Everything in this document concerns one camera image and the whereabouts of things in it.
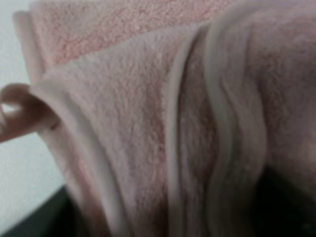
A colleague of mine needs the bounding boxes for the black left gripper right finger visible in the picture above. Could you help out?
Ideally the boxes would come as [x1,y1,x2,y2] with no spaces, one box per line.
[250,167,316,237]

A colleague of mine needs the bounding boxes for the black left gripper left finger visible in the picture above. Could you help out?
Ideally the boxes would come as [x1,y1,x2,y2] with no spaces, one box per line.
[1,185,104,237]

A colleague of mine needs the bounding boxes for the pink fluffy towel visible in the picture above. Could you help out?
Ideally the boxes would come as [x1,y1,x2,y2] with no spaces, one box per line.
[0,0,316,237]

